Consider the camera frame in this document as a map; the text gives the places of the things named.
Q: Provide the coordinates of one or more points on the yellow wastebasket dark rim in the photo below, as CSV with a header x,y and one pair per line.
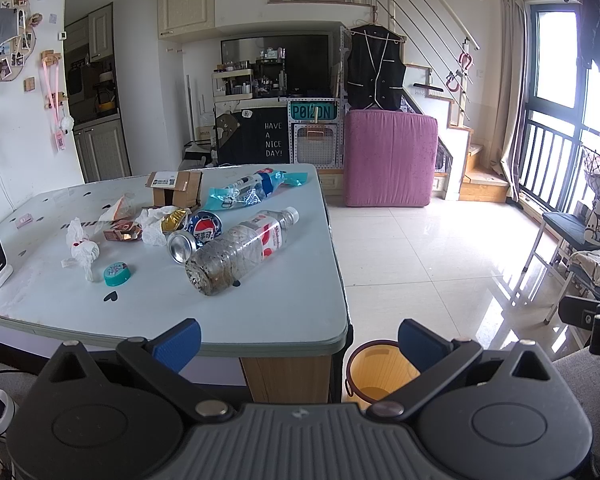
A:
x,y
374,370

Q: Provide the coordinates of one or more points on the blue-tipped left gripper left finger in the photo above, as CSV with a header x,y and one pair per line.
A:
x,y
159,361

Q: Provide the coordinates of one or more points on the white pet cage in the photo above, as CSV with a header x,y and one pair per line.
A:
x,y
316,132

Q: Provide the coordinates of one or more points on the beige curtain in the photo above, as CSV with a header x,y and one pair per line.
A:
x,y
505,157

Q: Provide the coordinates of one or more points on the red brown snack wrapper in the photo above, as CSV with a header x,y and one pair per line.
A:
x,y
124,230

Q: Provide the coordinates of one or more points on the clear plastic bottle red label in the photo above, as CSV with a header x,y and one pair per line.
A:
x,y
227,259

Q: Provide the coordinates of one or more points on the black vest on hanger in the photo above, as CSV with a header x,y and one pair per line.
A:
x,y
375,72

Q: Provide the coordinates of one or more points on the brown cardboard box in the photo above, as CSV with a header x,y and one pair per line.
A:
x,y
175,188

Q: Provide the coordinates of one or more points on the black television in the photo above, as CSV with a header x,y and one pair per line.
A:
x,y
288,66

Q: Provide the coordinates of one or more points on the white plastic bag red print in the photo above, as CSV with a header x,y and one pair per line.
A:
x,y
83,250

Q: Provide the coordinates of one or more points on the folding chair with cushion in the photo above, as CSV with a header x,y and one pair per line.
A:
x,y
578,235

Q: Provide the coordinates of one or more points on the crushed Pepsi can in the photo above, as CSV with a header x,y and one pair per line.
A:
x,y
201,228

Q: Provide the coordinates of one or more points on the white tissue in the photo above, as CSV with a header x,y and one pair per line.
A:
x,y
150,221

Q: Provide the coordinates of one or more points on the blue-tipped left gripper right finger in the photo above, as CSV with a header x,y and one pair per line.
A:
x,y
440,363

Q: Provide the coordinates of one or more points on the white table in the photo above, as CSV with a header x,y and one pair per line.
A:
x,y
69,282

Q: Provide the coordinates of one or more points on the pink upright mattress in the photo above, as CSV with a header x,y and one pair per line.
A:
x,y
388,158

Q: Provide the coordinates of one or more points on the wooden staircase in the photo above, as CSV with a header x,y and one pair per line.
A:
x,y
459,174

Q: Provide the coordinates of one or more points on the gold snack wrapper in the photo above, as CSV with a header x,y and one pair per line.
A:
x,y
175,220

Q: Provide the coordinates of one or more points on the teal blue snack wrapper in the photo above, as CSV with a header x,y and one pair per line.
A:
x,y
253,189

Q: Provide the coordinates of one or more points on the black chalkboard sign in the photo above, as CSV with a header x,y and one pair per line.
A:
x,y
253,136

